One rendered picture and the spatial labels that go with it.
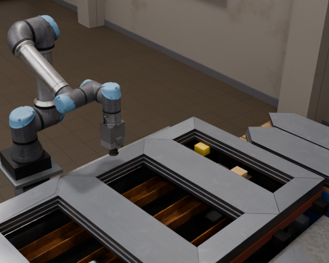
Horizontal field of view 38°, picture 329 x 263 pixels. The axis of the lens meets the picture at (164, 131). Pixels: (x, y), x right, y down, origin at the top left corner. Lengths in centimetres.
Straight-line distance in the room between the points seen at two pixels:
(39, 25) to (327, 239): 145
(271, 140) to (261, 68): 236
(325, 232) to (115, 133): 92
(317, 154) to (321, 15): 173
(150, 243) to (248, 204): 43
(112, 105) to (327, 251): 99
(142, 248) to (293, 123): 118
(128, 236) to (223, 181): 49
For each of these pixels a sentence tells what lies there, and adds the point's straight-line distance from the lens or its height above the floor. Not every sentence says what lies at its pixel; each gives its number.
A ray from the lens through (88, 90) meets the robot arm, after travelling 196.
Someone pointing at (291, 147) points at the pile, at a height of 85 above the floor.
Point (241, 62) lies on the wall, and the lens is 481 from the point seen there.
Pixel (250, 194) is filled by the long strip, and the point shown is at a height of 86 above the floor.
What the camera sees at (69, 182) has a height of 86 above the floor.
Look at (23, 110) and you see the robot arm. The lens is 231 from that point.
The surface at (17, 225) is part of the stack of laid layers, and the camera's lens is 186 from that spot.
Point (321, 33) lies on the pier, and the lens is 384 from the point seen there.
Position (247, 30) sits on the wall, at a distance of 468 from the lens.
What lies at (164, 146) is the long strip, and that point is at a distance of 219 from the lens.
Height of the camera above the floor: 200
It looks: 30 degrees down
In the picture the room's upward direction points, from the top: 1 degrees clockwise
